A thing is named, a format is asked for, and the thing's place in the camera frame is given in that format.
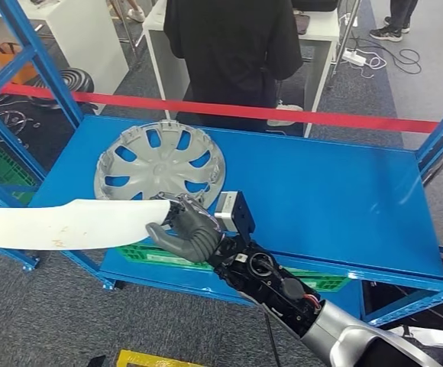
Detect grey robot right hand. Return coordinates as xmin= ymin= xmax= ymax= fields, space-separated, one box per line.
xmin=146 ymin=192 xmax=224 ymax=265

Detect white plastic car part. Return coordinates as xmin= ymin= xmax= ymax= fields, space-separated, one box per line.
xmin=0 ymin=198 xmax=172 ymax=252

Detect chrome emblem part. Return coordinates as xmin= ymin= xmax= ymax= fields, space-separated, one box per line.
xmin=0 ymin=109 xmax=36 ymax=137

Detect grey plastic wheel hubcap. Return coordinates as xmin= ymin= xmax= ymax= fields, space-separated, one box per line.
xmin=93 ymin=119 xmax=226 ymax=209

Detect red barrier belt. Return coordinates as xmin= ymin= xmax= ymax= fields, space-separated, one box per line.
xmin=0 ymin=80 xmax=440 ymax=135

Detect white table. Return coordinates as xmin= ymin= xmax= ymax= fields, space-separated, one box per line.
xmin=143 ymin=0 xmax=341 ymax=138

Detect person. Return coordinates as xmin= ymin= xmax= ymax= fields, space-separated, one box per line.
xmin=109 ymin=0 xmax=146 ymax=24
xmin=369 ymin=0 xmax=419 ymax=43
xmin=163 ymin=0 xmax=305 ymax=134

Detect black round ribbed base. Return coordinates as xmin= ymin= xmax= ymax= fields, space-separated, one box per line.
xmin=27 ymin=68 xmax=99 ymax=115

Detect metal stand legs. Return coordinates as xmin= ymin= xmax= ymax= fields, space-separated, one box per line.
xmin=109 ymin=0 xmax=140 ymax=57

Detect white cabinet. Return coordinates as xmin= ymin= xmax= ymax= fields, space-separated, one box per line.
xmin=0 ymin=0 xmax=130 ymax=115

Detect white power strip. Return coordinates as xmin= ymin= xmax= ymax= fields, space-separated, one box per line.
xmin=341 ymin=49 xmax=367 ymax=67

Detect silver metal pole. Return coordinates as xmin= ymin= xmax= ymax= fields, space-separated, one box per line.
xmin=329 ymin=0 xmax=361 ymax=89

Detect orange container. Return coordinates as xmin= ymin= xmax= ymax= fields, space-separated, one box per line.
xmin=0 ymin=41 xmax=39 ymax=86

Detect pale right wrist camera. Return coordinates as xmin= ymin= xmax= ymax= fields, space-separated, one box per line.
xmin=214 ymin=190 xmax=257 ymax=245

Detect black floor cable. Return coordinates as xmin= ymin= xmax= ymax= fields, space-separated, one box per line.
xmin=353 ymin=30 xmax=422 ymax=76

